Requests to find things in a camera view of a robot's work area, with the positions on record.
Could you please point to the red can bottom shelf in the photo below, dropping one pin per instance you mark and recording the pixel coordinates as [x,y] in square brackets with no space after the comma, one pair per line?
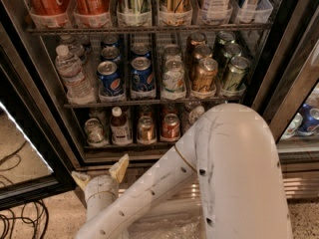
[170,128]

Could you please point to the gold can shelf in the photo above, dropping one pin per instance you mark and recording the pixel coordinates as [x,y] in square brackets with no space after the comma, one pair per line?
[175,12]
[146,130]

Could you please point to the orange can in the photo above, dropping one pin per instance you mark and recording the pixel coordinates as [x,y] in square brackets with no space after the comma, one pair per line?
[50,14]
[92,13]

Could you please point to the clear plastic bin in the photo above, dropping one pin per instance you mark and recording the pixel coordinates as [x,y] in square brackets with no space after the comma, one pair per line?
[173,219]

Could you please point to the gold can top shelf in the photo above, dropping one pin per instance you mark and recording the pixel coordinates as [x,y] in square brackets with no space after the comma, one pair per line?
[175,12]

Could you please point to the brown tea bottle white cap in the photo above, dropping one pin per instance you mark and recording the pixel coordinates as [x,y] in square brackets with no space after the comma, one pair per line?
[121,133]

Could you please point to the orange can top left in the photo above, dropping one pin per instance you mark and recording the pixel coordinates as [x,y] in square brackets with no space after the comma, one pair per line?
[50,14]

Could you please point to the blue pepsi can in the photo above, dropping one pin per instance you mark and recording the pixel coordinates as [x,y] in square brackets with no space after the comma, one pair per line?
[143,84]
[111,88]

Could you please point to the blue pepsi can left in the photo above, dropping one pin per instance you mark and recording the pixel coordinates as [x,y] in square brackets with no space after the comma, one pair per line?
[111,88]

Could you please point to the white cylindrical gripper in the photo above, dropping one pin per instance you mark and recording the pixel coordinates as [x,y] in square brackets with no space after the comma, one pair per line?
[101,184]

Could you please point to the silver can bottom shelf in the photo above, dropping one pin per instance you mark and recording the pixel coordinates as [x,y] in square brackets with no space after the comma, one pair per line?
[95,133]

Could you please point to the gold soda can front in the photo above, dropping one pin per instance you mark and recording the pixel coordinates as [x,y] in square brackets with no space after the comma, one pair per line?
[205,73]

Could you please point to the blue can right fridge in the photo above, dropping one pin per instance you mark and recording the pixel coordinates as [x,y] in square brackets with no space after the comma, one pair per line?
[310,119]

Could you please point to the steel fridge bottom grille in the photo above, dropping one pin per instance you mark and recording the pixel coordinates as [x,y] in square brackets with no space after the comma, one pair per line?
[301,181]

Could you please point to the clear water bottle middle shelf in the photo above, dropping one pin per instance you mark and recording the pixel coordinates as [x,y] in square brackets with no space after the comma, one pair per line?
[80,90]

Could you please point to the blue pepsi can right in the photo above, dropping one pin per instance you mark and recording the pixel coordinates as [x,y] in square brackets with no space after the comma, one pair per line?
[143,84]

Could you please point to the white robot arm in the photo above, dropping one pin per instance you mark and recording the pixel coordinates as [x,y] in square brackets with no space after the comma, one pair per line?
[232,153]

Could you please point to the clear water bottle bottom left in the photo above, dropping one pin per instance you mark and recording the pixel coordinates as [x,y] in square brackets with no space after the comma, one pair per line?
[189,118]

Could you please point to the gold can bottom shelf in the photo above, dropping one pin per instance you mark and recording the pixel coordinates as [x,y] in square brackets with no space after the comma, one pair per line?
[146,130]

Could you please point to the green soda can front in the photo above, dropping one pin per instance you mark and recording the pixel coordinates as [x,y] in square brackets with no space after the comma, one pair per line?
[232,81]

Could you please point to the green can top shelf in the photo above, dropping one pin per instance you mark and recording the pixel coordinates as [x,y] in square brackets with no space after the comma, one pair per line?
[134,13]

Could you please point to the open fridge glass door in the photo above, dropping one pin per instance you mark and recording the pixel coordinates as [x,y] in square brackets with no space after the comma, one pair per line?
[31,168]

